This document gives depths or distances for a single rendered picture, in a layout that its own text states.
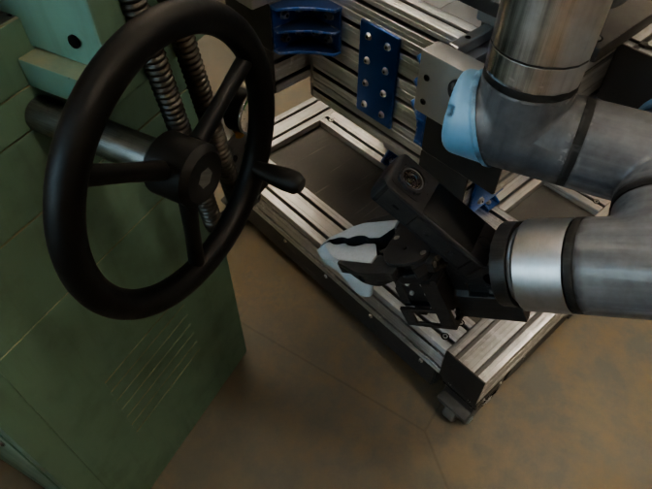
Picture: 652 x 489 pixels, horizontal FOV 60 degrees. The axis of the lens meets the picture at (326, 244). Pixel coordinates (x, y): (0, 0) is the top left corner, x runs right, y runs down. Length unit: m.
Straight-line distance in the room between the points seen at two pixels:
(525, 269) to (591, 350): 1.02
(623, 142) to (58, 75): 0.47
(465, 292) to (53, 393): 0.55
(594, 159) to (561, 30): 0.11
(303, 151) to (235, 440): 0.70
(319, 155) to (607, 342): 0.82
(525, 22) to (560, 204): 1.01
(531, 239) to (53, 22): 0.44
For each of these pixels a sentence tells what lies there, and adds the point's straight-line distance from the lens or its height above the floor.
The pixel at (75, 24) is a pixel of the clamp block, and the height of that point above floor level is 0.91.
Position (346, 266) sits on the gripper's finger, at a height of 0.74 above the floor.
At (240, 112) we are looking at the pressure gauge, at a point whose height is 0.68.
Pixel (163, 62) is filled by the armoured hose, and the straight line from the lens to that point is 0.57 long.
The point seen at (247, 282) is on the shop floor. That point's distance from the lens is 1.45.
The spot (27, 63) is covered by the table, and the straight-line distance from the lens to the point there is 0.61.
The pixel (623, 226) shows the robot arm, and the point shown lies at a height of 0.86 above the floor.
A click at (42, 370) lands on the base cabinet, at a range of 0.80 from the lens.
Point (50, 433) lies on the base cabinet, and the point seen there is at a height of 0.41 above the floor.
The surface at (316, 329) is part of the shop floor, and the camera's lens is 1.36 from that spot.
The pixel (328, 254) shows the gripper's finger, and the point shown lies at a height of 0.72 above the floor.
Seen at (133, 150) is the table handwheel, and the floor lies 0.82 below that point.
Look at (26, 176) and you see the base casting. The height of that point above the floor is 0.76.
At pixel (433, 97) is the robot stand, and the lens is 0.77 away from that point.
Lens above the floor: 1.16
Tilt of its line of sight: 50 degrees down
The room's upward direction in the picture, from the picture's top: straight up
